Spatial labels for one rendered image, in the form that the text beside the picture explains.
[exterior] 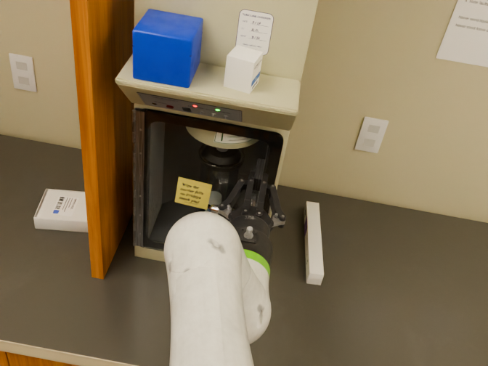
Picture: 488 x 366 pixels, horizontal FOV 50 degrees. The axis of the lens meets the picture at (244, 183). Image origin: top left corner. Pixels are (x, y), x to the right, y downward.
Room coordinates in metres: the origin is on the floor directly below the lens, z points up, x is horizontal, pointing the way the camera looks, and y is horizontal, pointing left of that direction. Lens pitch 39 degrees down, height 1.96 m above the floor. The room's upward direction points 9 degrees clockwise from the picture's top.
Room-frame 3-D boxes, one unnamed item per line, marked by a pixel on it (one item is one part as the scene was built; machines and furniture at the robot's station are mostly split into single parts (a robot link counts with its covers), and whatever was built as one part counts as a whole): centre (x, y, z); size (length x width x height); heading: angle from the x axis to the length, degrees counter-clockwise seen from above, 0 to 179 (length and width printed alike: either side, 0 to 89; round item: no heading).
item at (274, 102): (0.85, 0.09, 1.46); 0.32 x 0.11 x 0.10; 89
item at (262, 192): (0.76, -0.04, 1.31); 0.11 x 0.01 x 0.04; 177
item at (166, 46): (0.85, 0.17, 1.56); 0.10 x 0.10 x 0.09; 89
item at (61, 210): (1.01, 0.45, 0.96); 0.16 x 0.12 x 0.04; 97
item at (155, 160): (0.90, 0.09, 1.19); 0.30 x 0.01 x 0.40; 88
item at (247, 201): (0.76, -0.01, 1.31); 0.11 x 0.01 x 0.04; 0
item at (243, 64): (0.84, 0.03, 1.54); 0.05 x 0.05 x 0.06; 76
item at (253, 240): (0.62, -0.02, 1.31); 0.09 x 0.06 x 0.12; 89
